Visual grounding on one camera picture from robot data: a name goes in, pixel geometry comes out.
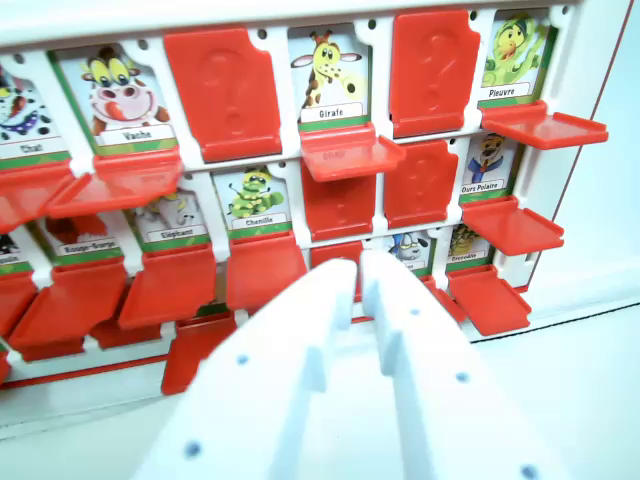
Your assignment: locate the red plastic flap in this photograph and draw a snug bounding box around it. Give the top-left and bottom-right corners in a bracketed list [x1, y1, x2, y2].
[163, 26, 284, 164]
[391, 8, 482, 141]
[478, 99, 610, 151]
[301, 167, 378, 243]
[298, 122, 408, 183]

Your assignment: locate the white base panel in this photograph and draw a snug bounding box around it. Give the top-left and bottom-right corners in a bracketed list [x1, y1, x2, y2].
[0, 279, 640, 436]

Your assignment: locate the red and white game board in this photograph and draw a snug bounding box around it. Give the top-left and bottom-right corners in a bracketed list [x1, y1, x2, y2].
[0, 0, 635, 401]

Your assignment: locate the cow picture card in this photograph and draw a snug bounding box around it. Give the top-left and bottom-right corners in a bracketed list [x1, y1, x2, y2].
[53, 42, 180, 157]

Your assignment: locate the giraffe picture card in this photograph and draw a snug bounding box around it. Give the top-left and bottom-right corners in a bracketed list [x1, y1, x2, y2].
[287, 27, 375, 132]

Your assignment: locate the octopus picture card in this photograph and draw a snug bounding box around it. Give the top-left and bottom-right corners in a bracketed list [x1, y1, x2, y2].
[477, 9, 554, 107]

